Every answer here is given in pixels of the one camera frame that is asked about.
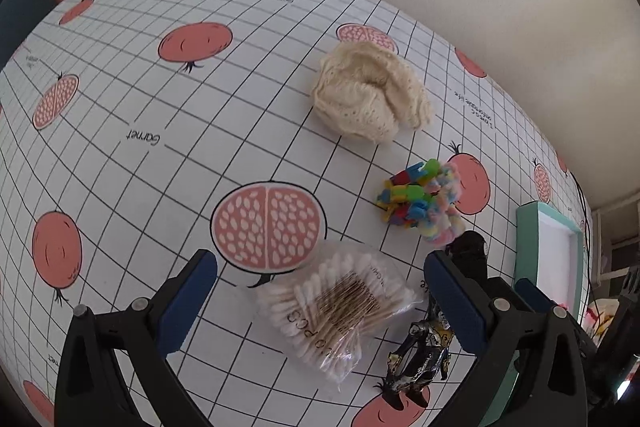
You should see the pomegranate print tablecloth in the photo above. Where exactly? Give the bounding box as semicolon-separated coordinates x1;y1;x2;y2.
0;0;596;427

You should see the pastel fluffy hair tie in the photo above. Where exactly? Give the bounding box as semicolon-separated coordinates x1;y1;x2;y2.
417;161;466;248

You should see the cream lace cloth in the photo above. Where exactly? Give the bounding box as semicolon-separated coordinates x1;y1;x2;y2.
311;42;435;144

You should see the black action figure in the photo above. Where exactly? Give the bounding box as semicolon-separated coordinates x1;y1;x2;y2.
375;292;456;410

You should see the colourful plastic clip cluster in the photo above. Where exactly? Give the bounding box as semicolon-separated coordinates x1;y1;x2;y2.
376;159;443;233

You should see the teal cardboard box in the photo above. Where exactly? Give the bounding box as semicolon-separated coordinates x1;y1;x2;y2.
495;201;593;418

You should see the cotton swab bag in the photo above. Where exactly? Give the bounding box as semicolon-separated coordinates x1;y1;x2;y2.
256;241;423;380

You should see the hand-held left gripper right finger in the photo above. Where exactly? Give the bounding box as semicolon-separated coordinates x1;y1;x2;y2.
424;249;589;427

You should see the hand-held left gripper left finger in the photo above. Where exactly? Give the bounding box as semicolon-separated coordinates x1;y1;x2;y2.
54;248;219;427

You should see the black cable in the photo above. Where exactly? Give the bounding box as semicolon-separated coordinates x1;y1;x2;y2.
570;172;593;258

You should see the black toy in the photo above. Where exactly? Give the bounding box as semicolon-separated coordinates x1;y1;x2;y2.
445;230;490;280

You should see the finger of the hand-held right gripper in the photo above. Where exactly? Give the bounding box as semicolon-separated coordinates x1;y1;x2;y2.
500;278;561;310

